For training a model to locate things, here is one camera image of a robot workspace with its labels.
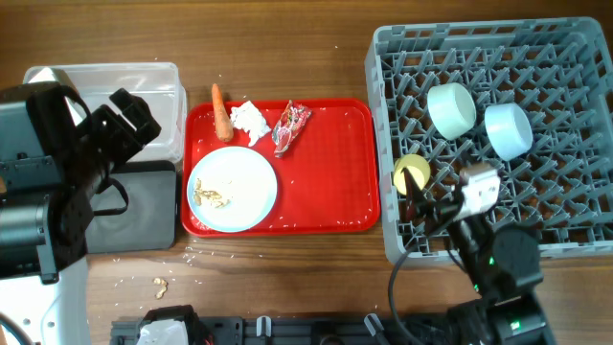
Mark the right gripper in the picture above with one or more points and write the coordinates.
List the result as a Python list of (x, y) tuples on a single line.
[(442, 211)]

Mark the yellow cup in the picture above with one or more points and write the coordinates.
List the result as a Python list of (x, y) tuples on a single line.
[(417, 166)]

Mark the mint green bowl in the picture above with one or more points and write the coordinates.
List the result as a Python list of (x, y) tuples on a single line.
[(452, 110)]

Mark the light blue small bowl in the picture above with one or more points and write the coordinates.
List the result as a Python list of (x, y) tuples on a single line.
[(509, 130)]

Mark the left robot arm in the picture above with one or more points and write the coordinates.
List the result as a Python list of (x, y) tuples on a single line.
[(56, 154)]

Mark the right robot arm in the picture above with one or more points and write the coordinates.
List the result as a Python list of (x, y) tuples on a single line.
[(502, 264)]

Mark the grey dishwasher rack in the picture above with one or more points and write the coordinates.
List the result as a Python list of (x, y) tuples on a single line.
[(558, 70)]

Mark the red serving tray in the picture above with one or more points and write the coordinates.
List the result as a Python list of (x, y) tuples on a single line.
[(327, 180)]

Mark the red snack wrapper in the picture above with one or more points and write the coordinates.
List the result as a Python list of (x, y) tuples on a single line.
[(293, 119)]

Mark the light blue plate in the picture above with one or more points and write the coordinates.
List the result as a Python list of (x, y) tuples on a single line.
[(245, 177)]

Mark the crumpled white tissue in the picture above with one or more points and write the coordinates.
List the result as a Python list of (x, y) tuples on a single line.
[(248, 118)]

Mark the orange carrot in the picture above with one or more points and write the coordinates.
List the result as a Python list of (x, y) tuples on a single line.
[(224, 127)]

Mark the black tray bin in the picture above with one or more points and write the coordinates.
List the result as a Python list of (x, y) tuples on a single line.
[(150, 218)]

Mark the food scrap on table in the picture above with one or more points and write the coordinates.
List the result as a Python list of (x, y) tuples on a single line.
[(163, 287)]

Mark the clear plastic bin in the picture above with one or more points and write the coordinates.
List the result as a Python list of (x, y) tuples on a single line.
[(157, 83)]

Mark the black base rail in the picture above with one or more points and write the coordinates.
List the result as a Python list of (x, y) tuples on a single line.
[(182, 325)]

